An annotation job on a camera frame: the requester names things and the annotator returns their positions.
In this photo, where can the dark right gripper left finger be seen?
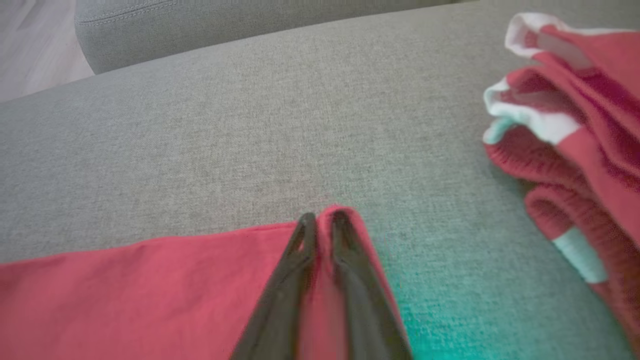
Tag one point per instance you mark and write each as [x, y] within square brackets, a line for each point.
[285, 310]

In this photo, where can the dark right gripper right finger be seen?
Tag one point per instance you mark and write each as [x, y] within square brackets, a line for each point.
[370, 315]

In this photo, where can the red basketball jersey number 23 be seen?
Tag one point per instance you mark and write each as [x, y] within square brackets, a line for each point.
[125, 300]

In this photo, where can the red shorts with white stripes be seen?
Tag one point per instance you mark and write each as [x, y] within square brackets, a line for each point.
[600, 165]

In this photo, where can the grey fabric sofa seat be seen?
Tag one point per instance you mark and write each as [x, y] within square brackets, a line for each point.
[250, 125]

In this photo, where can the grey fabric sofa cushion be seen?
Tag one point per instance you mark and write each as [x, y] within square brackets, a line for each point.
[200, 30]

